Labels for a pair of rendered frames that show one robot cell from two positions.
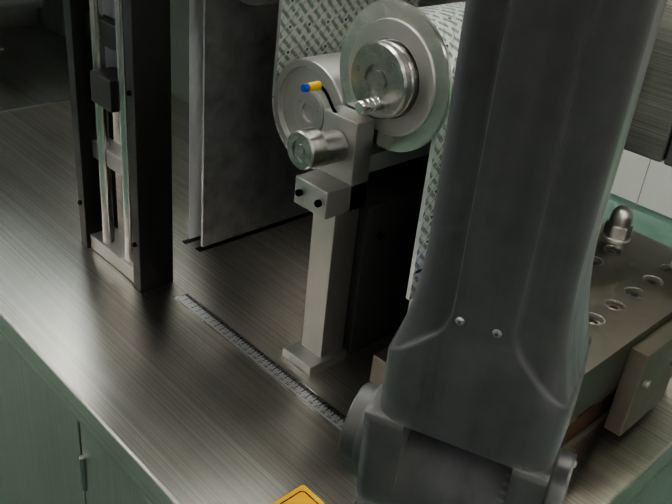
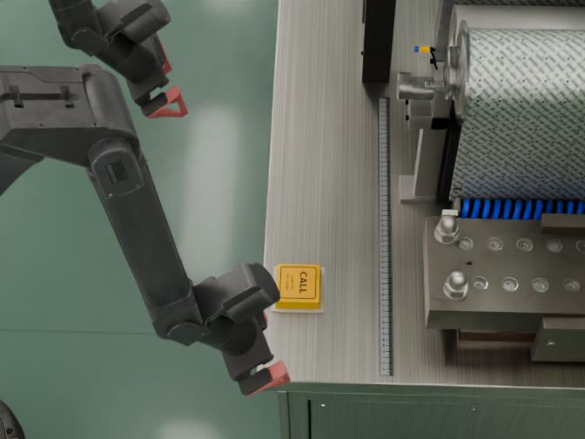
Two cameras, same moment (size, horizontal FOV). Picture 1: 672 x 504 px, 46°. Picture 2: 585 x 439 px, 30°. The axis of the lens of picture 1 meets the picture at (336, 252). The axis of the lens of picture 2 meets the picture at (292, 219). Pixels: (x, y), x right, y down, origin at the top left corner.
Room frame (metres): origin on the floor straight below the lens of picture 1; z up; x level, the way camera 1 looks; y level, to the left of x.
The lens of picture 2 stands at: (-0.06, -0.64, 2.44)
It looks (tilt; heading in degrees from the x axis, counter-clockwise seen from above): 57 degrees down; 50
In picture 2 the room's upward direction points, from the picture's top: 2 degrees counter-clockwise
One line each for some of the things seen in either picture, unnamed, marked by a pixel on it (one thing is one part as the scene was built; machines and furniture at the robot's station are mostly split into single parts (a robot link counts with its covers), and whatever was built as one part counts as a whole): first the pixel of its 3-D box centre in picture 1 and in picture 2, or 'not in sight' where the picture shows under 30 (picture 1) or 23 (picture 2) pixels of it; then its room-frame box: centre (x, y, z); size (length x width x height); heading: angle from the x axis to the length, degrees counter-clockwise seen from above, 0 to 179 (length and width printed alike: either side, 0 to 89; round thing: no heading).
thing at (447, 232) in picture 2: not in sight; (447, 226); (0.67, -0.13, 1.05); 0.04 x 0.04 x 0.04
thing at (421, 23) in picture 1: (392, 77); (461, 73); (0.76, -0.04, 1.25); 0.15 x 0.01 x 0.15; 46
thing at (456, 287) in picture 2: not in sight; (457, 281); (0.61, -0.20, 1.05); 0.04 x 0.04 x 0.04
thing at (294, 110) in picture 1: (384, 95); (537, 46); (0.94, -0.04, 1.17); 0.26 x 0.12 x 0.12; 136
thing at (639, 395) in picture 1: (649, 376); (570, 341); (0.71, -0.36, 0.96); 0.10 x 0.03 x 0.11; 136
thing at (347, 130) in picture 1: (323, 247); (423, 137); (0.76, 0.01, 1.05); 0.06 x 0.05 x 0.31; 136
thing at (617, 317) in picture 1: (577, 315); (559, 275); (0.76, -0.28, 1.00); 0.40 x 0.16 x 0.06; 136
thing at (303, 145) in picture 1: (306, 148); (404, 85); (0.73, 0.04, 1.18); 0.04 x 0.02 x 0.04; 46
